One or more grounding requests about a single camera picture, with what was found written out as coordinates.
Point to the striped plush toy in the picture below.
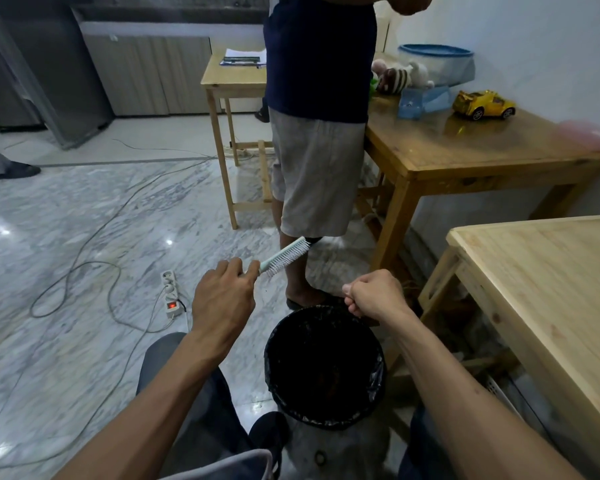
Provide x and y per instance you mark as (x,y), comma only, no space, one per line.
(397,79)

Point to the person's left forearm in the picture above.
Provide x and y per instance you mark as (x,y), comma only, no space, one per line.
(150,419)

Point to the white power strip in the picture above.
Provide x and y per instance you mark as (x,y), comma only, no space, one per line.
(172,294)

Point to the clear container blue lid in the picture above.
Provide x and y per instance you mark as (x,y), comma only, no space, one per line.
(437,64)

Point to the yellow toy car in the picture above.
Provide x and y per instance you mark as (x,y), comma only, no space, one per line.
(485,105)

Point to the dark brown wooden table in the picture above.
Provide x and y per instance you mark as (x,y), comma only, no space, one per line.
(480,149)

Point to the person's right forearm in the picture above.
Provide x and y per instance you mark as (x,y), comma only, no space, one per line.
(480,409)

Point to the pink plastic box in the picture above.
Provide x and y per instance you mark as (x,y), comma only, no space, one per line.
(590,135)

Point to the person's left hand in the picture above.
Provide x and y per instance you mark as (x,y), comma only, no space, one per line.
(222,307)

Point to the small light wooden table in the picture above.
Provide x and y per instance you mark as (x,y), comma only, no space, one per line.
(225,77)

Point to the person's black shoe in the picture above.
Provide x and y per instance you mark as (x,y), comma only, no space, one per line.
(270,434)

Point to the papers with pen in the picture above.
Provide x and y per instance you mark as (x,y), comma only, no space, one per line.
(242,58)

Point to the wood grain kitchen cabinet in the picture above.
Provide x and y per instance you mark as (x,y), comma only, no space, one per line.
(145,74)

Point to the grey trash bin black liner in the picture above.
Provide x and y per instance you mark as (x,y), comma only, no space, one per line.
(325,369)

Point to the person's right hand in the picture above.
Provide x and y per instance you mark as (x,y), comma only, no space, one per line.
(380,297)

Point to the blue plastic tray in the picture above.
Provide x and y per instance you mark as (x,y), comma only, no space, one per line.
(422,104)

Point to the grey refrigerator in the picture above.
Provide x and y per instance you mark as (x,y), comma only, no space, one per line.
(55,69)

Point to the person's left leg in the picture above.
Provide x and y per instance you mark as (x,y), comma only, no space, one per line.
(215,409)

